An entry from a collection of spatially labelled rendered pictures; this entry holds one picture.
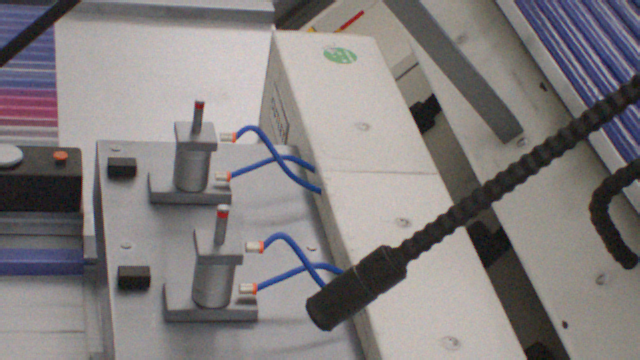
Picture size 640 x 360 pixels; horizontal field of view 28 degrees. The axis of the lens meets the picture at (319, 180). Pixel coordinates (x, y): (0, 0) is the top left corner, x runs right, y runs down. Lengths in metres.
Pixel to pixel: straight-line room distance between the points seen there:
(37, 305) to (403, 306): 0.23
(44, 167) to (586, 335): 0.36
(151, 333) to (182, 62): 0.42
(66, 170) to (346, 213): 0.19
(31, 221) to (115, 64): 0.24
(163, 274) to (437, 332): 0.16
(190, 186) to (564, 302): 0.24
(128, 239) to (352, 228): 0.13
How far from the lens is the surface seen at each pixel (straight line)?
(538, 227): 0.72
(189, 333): 0.68
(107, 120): 0.96
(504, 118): 0.77
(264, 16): 1.14
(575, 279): 0.68
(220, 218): 0.66
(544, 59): 0.76
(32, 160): 0.83
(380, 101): 0.88
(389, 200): 0.77
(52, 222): 0.83
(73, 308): 0.78
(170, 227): 0.75
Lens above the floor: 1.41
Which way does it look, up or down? 13 degrees down
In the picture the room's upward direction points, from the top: 53 degrees clockwise
